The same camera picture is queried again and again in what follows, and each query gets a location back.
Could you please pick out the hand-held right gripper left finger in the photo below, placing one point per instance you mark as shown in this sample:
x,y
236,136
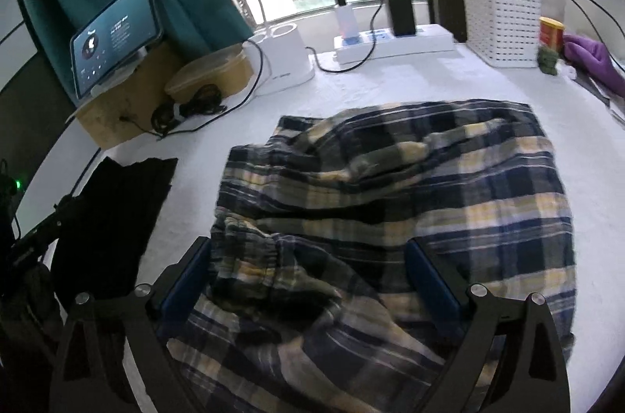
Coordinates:
x,y
185,279

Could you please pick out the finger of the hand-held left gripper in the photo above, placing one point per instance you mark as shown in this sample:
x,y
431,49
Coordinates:
x,y
44,227

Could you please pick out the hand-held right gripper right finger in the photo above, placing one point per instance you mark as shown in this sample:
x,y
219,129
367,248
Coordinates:
x,y
432,283

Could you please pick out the blue yellow plaid pants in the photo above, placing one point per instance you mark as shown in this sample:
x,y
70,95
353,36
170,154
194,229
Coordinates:
x,y
390,208

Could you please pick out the black folded cloth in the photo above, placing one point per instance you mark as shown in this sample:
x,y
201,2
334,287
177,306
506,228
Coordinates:
x,y
112,222

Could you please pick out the cardboard box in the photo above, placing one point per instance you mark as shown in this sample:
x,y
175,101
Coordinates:
x,y
136,105

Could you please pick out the tablet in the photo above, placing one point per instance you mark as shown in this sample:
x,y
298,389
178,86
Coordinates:
x,y
114,37

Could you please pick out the plastic food container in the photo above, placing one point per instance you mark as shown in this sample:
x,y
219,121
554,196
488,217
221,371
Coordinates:
x,y
215,71

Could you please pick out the white power strip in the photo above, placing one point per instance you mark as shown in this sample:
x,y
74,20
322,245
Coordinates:
x,y
420,44

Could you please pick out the white desk lamp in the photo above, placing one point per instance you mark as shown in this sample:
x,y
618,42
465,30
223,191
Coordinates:
x,y
285,57

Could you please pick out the small green figure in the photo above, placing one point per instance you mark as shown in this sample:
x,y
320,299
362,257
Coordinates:
x,y
548,61

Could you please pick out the white plastic basket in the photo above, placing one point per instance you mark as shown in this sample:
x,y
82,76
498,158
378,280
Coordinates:
x,y
503,27

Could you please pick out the black charger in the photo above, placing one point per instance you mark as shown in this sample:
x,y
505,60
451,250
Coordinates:
x,y
399,14

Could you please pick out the purple cloth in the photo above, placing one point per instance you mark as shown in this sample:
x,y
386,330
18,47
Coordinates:
x,y
593,61

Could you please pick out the red yellow cup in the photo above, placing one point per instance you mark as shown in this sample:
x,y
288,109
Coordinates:
x,y
551,33

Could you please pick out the white charger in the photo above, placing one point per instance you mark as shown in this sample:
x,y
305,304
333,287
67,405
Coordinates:
x,y
345,17

